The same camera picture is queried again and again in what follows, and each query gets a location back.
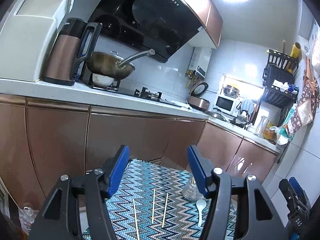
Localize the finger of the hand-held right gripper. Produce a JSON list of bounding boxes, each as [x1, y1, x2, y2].
[[279, 179, 300, 214], [289, 177, 310, 208]]

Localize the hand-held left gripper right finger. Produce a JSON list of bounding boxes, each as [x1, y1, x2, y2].
[[187, 145, 288, 240]]

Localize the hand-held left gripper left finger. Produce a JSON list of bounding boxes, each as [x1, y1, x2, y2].
[[29, 145, 130, 240]]

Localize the white plastic spoon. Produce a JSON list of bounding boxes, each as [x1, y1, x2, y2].
[[197, 199, 207, 227]]

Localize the slim bamboo chopstick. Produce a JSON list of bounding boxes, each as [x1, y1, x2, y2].
[[162, 193, 169, 228], [132, 199, 140, 240], [151, 188, 156, 225]]

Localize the zigzag patterned table cloth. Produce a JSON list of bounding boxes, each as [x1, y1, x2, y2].
[[81, 158, 237, 240]]

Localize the glass pot lid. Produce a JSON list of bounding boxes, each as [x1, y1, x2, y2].
[[209, 108, 227, 120]]

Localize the teal and white packet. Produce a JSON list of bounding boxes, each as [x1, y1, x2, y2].
[[277, 102, 298, 145]]

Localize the orange liquid bottle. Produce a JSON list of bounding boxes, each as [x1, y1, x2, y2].
[[262, 120, 277, 140]]

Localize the copper rice cooker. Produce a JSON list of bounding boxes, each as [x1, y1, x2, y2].
[[187, 82, 211, 111]]

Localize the copper base cabinets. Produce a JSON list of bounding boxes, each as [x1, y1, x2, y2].
[[0, 94, 282, 205]]

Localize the white dishcloth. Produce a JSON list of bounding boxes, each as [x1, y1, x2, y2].
[[168, 99, 193, 110]]

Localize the clear spray bottle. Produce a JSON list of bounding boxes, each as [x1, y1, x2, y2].
[[255, 116, 267, 134]]

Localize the white microwave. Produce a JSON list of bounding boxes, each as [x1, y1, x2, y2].
[[215, 94, 240, 114]]

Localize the white cutting board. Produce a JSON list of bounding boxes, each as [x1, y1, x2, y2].
[[255, 102, 282, 133]]

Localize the light blue towel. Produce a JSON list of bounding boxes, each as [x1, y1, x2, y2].
[[241, 98, 254, 114]]

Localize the black gas stove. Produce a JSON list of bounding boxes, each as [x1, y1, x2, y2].
[[81, 75, 175, 104]]

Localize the steel pot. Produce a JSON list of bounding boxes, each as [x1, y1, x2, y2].
[[223, 84, 240, 98]]

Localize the floral apron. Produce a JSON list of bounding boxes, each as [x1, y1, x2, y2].
[[290, 59, 319, 133]]

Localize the white bowl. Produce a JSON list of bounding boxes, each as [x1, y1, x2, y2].
[[92, 73, 115, 86]]

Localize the water heater pipes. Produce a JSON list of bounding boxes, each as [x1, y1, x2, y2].
[[185, 70, 200, 88]]

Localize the black storage rack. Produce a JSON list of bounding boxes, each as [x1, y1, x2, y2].
[[261, 49, 300, 105]]

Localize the crumpled plastic bag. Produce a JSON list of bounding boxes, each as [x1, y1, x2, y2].
[[19, 206, 40, 233]]

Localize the white crumpled cloth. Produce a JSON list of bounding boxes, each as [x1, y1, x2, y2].
[[272, 79, 289, 92]]

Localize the white kitchen countertop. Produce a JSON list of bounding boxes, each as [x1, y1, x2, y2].
[[0, 77, 282, 154]]

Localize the steel wok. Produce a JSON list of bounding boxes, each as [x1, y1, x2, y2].
[[85, 49, 155, 80]]

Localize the white water heater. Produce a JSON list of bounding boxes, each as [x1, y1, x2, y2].
[[189, 47, 212, 78]]

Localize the black vented appliance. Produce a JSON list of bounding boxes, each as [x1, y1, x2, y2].
[[262, 64, 278, 80]]

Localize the white plastic bag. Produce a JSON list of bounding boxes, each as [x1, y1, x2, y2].
[[309, 37, 320, 73]]

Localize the copper electric kettle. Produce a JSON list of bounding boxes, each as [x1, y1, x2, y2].
[[42, 17, 103, 86]]

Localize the yellow roll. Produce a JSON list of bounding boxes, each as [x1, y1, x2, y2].
[[287, 42, 302, 72]]

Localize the black range hood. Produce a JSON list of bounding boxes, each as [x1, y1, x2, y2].
[[89, 0, 203, 64]]

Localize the white countertop appliance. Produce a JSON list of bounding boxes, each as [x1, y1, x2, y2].
[[0, 0, 78, 82]]

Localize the copper wall cabinet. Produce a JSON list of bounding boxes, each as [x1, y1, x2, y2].
[[160, 0, 224, 49]]

